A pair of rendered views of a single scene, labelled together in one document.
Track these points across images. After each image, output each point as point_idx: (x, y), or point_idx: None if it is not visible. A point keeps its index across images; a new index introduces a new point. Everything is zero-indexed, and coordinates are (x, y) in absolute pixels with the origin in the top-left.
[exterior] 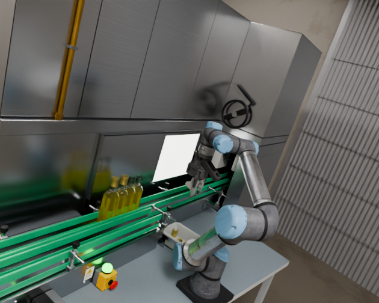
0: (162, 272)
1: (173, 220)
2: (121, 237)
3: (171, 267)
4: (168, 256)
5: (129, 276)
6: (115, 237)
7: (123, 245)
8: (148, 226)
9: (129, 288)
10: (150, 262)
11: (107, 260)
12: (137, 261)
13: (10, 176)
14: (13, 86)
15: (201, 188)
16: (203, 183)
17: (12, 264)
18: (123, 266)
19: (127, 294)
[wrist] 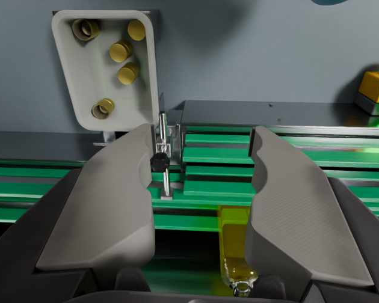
0: (242, 32)
1: (166, 119)
2: (352, 149)
3: (206, 29)
4: (176, 61)
5: (314, 70)
6: None
7: (335, 131)
8: (233, 143)
9: (351, 42)
10: (234, 74)
11: None
12: (257, 93)
13: None
14: None
15: (138, 145)
16: (114, 186)
17: None
18: (295, 101)
19: (372, 32)
